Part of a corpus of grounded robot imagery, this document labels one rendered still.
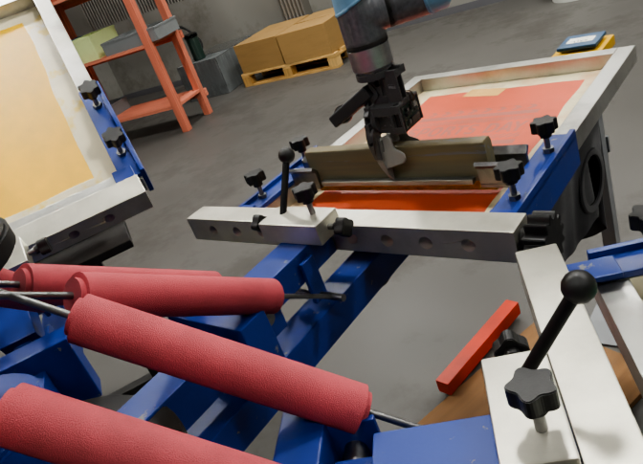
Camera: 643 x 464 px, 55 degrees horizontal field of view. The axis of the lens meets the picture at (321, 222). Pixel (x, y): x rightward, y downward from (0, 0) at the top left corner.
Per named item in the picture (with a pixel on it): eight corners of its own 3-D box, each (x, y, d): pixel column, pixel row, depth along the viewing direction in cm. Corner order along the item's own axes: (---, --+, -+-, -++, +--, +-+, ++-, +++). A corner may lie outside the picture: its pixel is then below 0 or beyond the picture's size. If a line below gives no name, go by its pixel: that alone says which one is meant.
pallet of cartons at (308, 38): (374, 38, 750) (363, -3, 729) (346, 65, 671) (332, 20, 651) (276, 63, 818) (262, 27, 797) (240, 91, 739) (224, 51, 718)
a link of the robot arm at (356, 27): (377, -27, 100) (327, -9, 101) (395, 39, 105) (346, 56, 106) (372, -31, 107) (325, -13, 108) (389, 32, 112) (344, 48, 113)
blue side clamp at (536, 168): (553, 164, 115) (546, 130, 112) (581, 164, 112) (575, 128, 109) (490, 255, 96) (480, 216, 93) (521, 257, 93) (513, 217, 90)
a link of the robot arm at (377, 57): (339, 55, 109) (363, 39, 114) (346, 80, 111) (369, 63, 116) (373, 49, 104) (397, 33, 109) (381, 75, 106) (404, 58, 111)
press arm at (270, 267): (310, 248, 107) (300, 223, 105) (337, 250, 103) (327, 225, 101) (246, 310, 96) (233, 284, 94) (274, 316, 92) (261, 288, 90)
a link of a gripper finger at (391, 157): (407, 185, 114) (397, 136, 111) (380, 185, 118) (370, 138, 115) (414, 179, 117) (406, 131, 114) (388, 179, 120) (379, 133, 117)
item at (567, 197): (578, 217, 161) (556, 87, 146) (614, 218, 156) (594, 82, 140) (514, 331, 132) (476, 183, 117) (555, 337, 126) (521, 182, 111)
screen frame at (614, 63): (418, 88, 181) (414, 76, 179) (637, 60, 143) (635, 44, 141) (245, 234, 131) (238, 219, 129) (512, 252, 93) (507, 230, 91)
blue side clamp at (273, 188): (323, 171, 151) (314, 145, 148) (340, 170, 148) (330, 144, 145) (245, 238, 132) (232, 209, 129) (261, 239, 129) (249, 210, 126)
